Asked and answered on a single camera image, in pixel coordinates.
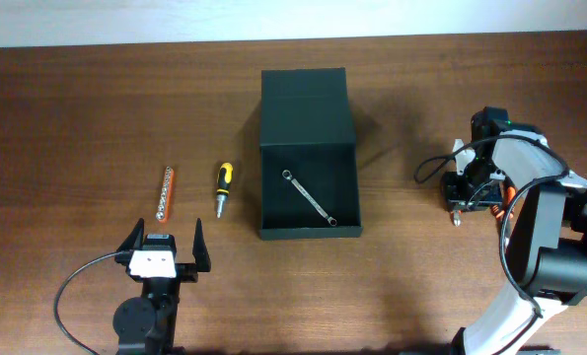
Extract silver double ring wrench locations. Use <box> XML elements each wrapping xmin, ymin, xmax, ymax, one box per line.
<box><xmin>281</xmin><ymin>170</ymin><xmax>337</xmax><ymax>227</ymax></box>

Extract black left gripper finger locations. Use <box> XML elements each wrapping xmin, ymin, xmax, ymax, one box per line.
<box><xmin>117</xmin><ymin>218</ymin><xmax>145</xmax><ymax>251</ymax></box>
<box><xmin>192</xmin><ymin>218</ymin><xmax>211</xmax><ymax>272</ymax></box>

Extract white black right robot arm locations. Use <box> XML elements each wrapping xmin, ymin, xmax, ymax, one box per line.
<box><xmin>441</xmin><ymin>106</ymin><xmax>587</xmax><ymax>354</ymax></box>

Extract black right camera cable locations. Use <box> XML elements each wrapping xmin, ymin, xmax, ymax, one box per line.
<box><xmin>413</xmin><ymin>133</ymin><xmax>570</xmax><ymax>317</ymax></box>

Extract orange socket bit rail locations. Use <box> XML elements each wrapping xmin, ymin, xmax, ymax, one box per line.
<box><xmin>155</xmin><ymin>166</ymin><xmax>175</xmax><ymax>223</ymax></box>

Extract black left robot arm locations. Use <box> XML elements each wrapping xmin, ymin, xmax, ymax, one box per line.
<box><xmin>112</xmin><ymin>219</ymin><xmax>211</xmax><ymax>355</ymax></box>

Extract black open box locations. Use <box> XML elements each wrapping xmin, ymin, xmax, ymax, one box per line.
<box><xmin>259</xmin><ymin>68</ymin><xmax>363</xmax><ymax>241</ymax></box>

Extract orange black needle-nose pliers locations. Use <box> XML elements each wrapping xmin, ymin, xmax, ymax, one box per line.
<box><xmin>490</xmin><ymin>179</ymin><xmax>516</xmax><ymax>222</ymax></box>

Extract black left camera cable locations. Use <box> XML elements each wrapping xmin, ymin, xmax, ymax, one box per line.
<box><xmin>52</xmin><ymin>250</ymin><xmax>126</xmax><ymax>355</ymax></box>

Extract black camera cable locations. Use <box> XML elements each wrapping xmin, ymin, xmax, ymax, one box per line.
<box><xmin>413</xmin><ymin>133</ymin><xmax>570</xmax><ymax>317</ymax></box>
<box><xmin>52</xmin><ymin>250</ymin><xmax>126</xmax><ymax>355</ymax></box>

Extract small red pliers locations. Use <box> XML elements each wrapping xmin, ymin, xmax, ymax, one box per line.
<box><xmin>451</xmin><ymin>210</ymin><xmax>461</xmax><ymax>227</ymax></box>

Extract yellow black stubby screwdriver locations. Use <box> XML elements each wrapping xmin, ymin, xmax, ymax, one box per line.
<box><xmin>216</xmin><ymin>162</ymin><xmax>234</xmax><ymax>219</ymax></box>

